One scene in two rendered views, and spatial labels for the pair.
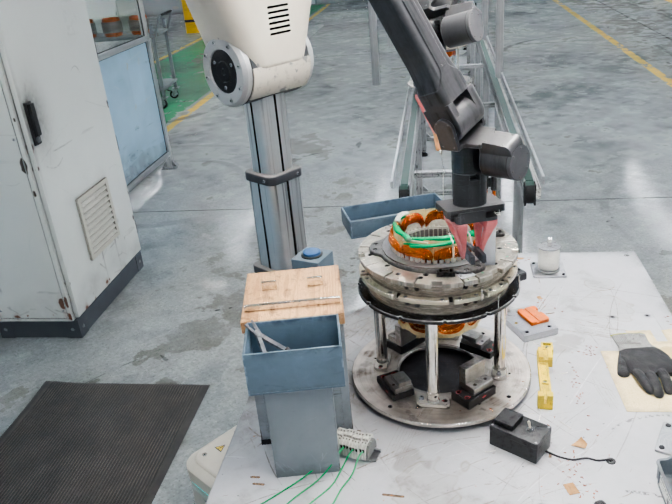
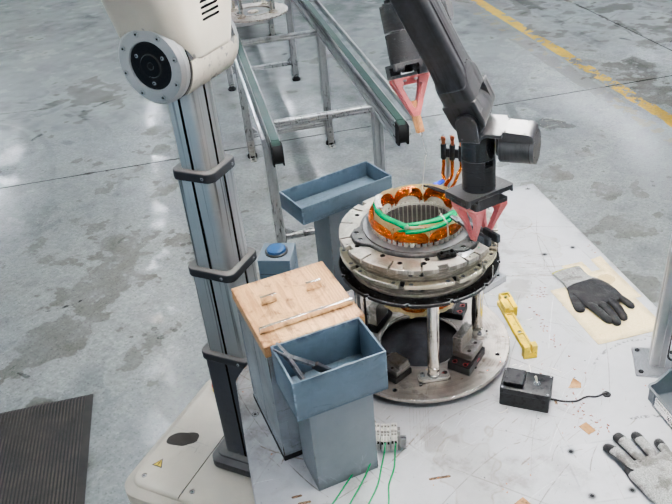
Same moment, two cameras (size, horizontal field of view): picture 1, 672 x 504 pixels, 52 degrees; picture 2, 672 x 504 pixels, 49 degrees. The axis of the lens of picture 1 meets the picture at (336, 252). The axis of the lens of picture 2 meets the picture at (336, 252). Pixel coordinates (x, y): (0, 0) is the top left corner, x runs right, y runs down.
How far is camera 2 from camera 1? 44 cm
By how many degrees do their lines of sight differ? 19
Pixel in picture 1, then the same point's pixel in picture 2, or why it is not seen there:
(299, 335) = (323, 346)
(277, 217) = (218, 215)
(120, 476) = not seen: outside the picture
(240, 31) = (175, 21)
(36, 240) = not seen: outside the picture
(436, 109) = (459, 105)
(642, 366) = (594, 299)
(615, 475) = (616, 406)
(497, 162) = (518, 150)
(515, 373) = (492, 329)
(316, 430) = (357, 436)
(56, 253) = not seen: outside the picture
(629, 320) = (560, 255)
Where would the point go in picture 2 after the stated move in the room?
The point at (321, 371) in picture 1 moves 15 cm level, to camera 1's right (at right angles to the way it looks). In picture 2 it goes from (367, 380) to (445, 352)
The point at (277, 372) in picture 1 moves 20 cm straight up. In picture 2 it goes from (325, 392) to (313, 293)
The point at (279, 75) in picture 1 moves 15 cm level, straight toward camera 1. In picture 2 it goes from (213, 63) to (237, 84)
